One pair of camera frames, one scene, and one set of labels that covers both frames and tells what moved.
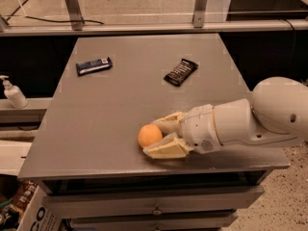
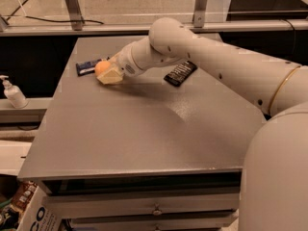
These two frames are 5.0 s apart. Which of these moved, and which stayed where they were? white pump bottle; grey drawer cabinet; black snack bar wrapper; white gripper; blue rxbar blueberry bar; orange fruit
Moved: white gripper; orange fruit
Stayed: blue rxbar blueberry bar; black snack bar wrapper; white pump bottle; grey drawer cabinet
